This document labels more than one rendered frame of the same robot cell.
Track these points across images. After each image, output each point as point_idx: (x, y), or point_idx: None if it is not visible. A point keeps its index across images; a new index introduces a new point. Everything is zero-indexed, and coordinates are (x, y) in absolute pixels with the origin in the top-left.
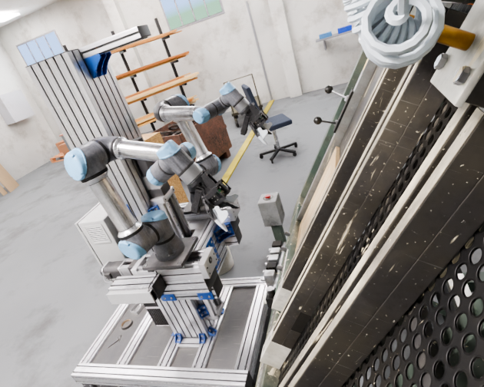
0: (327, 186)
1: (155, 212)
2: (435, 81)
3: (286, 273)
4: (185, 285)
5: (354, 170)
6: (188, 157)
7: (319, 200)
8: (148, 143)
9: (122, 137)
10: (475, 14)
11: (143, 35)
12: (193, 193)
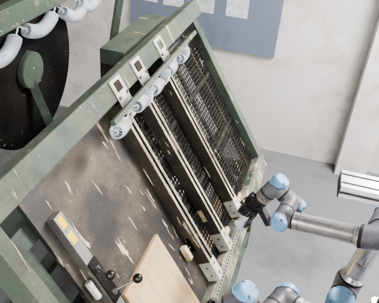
0: (171, 194)
1: (339, 299)
2: (171, 70)
3: (207, 254)
4: None
5: (169, 140)
6: (264, 186)
7: (163, 289)
8: (319, 219)
9: (359, 230)
10: (165, 59)
11: (337, 182)
12: None
